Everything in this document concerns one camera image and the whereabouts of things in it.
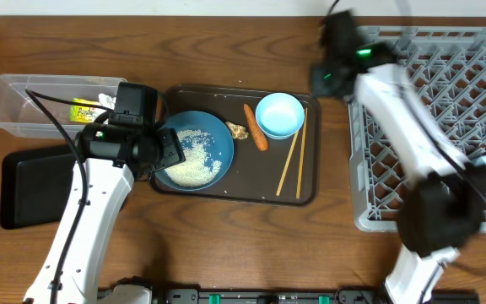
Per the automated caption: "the wooden chopstick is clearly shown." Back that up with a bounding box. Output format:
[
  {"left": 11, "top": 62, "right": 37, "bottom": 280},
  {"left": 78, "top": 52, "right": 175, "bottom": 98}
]
[
  {"left": 276, "top": 131, "right": 299, "bottom": 196},
  {"left": 296, "top": 108, "right": 308, "bottom": 199}
]

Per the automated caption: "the dark brown serving tray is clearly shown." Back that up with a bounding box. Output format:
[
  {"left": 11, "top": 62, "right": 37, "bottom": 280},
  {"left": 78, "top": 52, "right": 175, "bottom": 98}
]
[{"left": 151, "top": 84, "right": 321, "bottom": 207}]

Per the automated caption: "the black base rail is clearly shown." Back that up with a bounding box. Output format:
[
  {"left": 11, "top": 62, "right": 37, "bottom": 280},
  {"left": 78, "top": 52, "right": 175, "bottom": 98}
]
[{"left": 97, "top": 276, "right": 480, "bottom": 304}]

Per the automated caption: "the brown food scrap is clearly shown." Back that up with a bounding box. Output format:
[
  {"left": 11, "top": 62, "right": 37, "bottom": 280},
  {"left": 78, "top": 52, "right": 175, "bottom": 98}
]
[{"left": 225, "top": 122, "right": 249, "bottom": 140}]

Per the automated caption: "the yellow green snack wrapper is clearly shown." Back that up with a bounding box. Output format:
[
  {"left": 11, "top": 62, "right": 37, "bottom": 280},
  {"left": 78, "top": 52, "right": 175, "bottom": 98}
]
[{"left": 69, "top": 98, "right": 105, "bottom": 123}]

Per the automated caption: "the white tissue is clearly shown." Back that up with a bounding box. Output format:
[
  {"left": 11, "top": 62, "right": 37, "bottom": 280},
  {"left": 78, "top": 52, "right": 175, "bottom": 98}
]
[{"left": 98, "top": 94, "right": 116, "bottom": 109}]

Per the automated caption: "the black waste bin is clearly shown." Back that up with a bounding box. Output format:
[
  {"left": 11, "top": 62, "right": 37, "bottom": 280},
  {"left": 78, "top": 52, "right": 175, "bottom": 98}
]
[{"left": 0, "top": 145, "right": 75, "bottom": 230}]

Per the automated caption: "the grey dishwasher rack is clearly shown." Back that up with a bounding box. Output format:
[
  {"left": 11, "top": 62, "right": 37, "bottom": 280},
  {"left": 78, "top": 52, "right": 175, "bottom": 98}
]
[{"left": 348, "top": 25, "right": 486, "bottom": 232}]

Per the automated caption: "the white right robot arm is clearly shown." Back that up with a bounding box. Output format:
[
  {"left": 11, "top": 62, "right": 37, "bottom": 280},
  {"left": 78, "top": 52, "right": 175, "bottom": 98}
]
[{"left": 311, "top": 42, "right": 486, "bottom": 303}]

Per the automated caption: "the light blue bowl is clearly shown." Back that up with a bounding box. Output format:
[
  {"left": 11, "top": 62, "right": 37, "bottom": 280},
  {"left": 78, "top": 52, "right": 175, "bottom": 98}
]
[{"left": 255, "top": 93, "right": 305, "bottom": 139}]

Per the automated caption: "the white rice pile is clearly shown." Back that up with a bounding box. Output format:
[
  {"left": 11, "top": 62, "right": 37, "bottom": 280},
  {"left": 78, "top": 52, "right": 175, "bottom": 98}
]
[{"left": 165, "top": 129, "right": 222, "bottom": 187}]

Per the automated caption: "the clear plastic waste bin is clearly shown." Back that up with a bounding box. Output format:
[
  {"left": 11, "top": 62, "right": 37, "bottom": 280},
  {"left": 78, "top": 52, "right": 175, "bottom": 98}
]
[{"left": 0, "top": 73, "right": 125, "bottom": 139}]

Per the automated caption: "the orange carrot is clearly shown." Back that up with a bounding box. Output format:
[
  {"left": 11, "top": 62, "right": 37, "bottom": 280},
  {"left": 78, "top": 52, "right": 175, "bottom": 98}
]
[{"left": 244, "top": 104, "right": 268, "bottom": 151}]

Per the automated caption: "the dark blue plate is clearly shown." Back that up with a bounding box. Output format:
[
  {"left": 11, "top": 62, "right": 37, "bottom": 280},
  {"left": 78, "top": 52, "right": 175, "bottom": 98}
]
[{"left": 150, "top": 111, "right": 235, "bottom": 192}]

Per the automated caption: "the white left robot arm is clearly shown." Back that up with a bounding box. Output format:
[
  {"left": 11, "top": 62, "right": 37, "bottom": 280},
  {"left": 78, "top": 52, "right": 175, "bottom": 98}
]
[{"left": 24, "top": 123, "right": 184, "bottom": 304}]

